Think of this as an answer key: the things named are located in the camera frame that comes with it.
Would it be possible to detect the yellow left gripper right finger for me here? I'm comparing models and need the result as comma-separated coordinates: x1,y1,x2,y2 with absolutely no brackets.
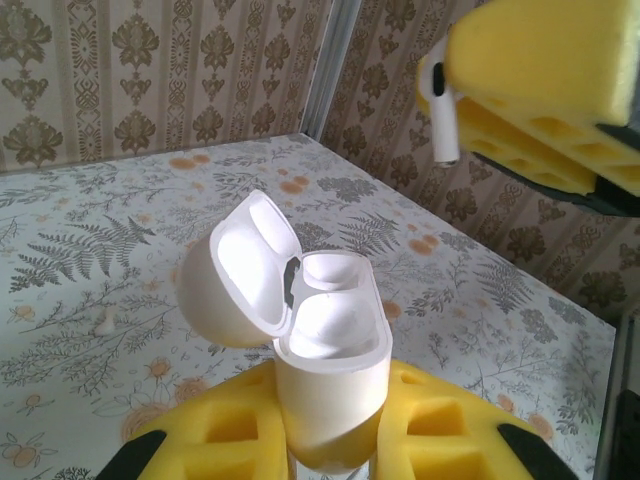
369,358,574,480

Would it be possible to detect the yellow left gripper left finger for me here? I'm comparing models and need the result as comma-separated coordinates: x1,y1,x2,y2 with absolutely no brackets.
99,359,296,480

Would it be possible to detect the white earbud charging case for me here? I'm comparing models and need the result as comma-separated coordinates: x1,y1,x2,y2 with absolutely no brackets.
177,188,394,474

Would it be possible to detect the dark metal frame post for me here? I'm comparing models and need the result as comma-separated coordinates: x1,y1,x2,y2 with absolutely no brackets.
613,312,640,480

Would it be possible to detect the grey metal frame post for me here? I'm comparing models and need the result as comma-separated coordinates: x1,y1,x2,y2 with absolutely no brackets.
303,0,354,142

